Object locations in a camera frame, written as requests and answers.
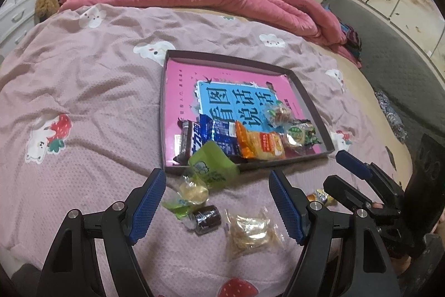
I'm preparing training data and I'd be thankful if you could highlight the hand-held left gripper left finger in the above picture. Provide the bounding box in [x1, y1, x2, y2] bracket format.
[36, 168, 167, 297]

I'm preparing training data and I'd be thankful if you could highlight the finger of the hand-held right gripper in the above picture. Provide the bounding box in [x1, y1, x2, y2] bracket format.
[323, 175, 374, 210]
[335, 150, 393, 190]

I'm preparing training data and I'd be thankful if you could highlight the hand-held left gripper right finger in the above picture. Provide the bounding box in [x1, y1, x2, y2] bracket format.
[269, 169, 400, 297]

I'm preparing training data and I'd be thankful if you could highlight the green label pastry packet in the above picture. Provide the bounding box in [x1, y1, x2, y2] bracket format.
[283, 121, 322, 149]

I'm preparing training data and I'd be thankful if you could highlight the orange snack packet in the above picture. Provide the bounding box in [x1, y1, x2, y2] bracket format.
[234, 121, 286, 160]

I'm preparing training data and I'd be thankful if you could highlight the black chocolate bar packet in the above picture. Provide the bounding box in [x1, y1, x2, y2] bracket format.
[174, 120, 202, 163]

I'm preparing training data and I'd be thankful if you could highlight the green jelly packet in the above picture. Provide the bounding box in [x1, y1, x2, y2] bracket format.
[188, 140, 240, 188]

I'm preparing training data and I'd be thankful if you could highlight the clear pastry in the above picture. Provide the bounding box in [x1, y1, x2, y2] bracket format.
[266, 104, 291, 127]

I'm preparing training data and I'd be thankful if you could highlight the blue snack packet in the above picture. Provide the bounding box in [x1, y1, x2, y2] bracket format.
[200, 114, 240, 158]

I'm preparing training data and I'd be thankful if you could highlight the pink cardboard box tray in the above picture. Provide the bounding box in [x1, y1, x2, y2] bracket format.
[160, 49, 336, 176]

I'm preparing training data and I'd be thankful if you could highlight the gold wrapped candy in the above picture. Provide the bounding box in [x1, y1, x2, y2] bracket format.
[306, 188, 336, 207]

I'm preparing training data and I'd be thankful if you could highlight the clear crisps packet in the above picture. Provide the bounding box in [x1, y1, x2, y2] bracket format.
[224, 207, 287, 257]

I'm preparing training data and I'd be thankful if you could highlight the clear round pastry packet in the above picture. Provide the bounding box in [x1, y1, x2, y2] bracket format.
[163, 175, 209, 219]

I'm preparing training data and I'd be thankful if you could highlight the grey patterned cloth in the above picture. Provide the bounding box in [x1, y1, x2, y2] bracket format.
[375, 90, 408, 144]

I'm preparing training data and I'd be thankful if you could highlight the dark small snack packet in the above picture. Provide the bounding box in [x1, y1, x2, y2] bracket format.
[189, 205, 222, 235]

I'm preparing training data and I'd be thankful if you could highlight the grey quilted mat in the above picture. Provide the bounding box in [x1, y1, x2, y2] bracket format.
[322, 0, 445, 158]

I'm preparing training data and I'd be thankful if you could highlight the colourful dark cloth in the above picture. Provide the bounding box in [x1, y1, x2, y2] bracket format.
[322, 3, 364, 68]

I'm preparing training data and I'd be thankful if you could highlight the pink printed bedsheet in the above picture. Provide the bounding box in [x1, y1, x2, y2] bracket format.
[0, 3, 399, 297]

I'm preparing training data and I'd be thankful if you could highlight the brown plush toy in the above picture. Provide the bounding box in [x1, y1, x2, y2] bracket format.
[36, 0, 61, 23]

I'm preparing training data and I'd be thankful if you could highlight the white drawer cabinet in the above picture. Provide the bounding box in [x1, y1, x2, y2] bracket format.
[0, 0, 39, 57]

